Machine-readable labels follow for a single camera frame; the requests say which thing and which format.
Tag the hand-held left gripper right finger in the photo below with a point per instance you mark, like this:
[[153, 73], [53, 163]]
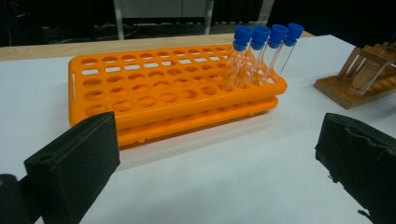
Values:
[[364, 161]]

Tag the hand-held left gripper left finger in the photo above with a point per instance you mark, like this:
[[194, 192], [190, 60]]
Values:
[[74, 168]]

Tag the wooden test tube rack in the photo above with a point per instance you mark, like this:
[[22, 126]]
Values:
[[339, 90]]

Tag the orange plastic test tube rack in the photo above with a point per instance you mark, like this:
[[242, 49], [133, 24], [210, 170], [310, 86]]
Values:
[[186, 105]]

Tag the blue-capped glass test tube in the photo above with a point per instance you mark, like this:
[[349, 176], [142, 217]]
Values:
[[278, 34], [294, 31], [243, 35], [261, 35]]

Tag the white board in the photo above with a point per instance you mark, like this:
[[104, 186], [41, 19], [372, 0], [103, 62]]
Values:
[[218, 186]]

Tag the grey metal stand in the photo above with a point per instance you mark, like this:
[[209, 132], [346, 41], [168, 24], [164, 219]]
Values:
[[162, 7]]

